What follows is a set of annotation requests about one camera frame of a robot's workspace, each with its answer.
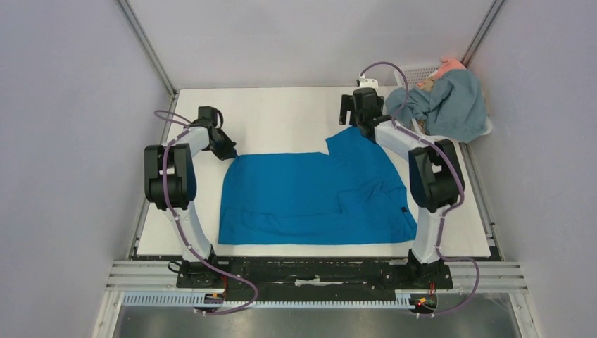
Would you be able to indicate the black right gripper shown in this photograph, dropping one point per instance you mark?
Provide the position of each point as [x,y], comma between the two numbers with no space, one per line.
[348,110]

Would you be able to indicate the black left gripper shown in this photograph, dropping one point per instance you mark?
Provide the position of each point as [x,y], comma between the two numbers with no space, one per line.
[229,151]

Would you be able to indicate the bright blue t shirt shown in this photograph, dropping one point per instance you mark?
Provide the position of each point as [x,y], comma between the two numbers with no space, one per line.
[352,194]

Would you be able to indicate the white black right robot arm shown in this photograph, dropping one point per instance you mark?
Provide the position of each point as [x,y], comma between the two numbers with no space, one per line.
[435,180]

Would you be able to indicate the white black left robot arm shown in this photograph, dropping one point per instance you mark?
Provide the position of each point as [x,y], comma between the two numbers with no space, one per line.
[170,185]

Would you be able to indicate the white plastic laundry basket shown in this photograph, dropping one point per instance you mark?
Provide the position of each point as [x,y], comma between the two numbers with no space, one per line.
[418,72]

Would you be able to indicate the tan t shirt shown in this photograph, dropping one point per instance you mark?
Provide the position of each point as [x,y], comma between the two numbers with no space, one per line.
[427,105]

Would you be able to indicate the grey-blue t shirt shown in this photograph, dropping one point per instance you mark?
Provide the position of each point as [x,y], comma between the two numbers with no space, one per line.
[453,108]

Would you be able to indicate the pink t shirt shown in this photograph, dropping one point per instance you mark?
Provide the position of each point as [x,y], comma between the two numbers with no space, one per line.
[447,64]

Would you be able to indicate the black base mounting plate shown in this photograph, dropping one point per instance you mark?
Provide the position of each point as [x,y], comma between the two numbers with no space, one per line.
[305,279]

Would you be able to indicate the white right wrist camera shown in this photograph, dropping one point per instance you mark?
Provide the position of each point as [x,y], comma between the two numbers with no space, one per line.
[364,82]

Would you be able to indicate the aluminium corner frame post left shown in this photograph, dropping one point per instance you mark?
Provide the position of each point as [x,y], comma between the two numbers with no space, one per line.
[143,39]

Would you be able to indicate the aluminium corner frame post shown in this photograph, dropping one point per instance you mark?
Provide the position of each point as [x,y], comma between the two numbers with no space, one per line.
[482,31]
[143,39]

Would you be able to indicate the aluminium corner frame post right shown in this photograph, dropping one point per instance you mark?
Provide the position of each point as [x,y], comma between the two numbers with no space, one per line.
[482,31]

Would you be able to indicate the aluminium front frame rail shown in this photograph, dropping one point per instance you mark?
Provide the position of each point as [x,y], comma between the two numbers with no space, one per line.
[495,277]

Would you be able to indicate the white slotted cable duct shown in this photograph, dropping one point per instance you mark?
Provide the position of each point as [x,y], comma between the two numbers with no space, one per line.
[204,300]

